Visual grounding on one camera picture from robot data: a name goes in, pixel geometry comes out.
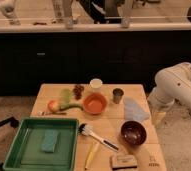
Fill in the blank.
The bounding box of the light blue cloth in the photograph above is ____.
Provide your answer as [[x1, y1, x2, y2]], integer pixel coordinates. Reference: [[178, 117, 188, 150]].
[[123, 97, 150, 122]]

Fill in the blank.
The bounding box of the red yellow apple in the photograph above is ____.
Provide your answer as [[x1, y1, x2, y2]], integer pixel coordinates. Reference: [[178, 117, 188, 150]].
[[47, 100, 60, 113]]

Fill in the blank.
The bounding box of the yellow banana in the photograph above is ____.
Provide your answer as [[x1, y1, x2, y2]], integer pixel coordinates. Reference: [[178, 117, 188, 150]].
[[84, 142, 100, 170]]

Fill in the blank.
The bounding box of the bunch of dark grapes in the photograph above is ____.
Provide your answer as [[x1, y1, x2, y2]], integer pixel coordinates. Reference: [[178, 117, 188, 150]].
[[73, 84, 84, 100]]

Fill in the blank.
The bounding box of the green cucumber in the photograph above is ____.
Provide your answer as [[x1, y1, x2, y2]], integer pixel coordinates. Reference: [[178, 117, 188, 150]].
[[60, 103, 83, 111]]

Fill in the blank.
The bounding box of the dark brown bowl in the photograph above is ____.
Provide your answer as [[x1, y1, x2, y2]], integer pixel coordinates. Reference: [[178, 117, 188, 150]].
[[121, 121, 147, 146]]

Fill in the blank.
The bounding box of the teal sponge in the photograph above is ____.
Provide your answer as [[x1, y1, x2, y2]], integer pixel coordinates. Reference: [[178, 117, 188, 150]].
[[41, 129, 59, 153]]

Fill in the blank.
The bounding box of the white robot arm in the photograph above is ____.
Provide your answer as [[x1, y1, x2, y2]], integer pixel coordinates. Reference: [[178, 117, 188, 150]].
[[147, 62, 191, 125]]

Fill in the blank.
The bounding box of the green plastic tray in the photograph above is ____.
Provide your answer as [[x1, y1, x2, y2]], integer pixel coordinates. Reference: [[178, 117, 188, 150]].
[[3, 118, 79, 171]]

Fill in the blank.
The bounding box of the orange plastic bowl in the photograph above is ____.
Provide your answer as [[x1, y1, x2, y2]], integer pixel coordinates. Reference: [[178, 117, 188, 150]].
[[83, 93, 107, 115]]

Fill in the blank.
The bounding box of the white handled dish brush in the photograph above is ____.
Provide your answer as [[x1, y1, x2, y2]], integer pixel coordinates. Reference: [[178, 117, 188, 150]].
[[79, 123, 119, 151]]

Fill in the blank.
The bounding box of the black stand leg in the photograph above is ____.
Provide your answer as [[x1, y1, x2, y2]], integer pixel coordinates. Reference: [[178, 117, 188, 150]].
[[0, 116, 20, 168]]

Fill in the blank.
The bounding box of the metal cup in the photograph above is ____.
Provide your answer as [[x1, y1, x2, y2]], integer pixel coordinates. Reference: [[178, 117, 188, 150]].
[[113, 88, 124, 104]]

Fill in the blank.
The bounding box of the white plastic cup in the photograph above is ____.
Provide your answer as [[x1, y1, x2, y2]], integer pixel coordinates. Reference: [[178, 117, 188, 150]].
[[90, 78, 103, 91]]

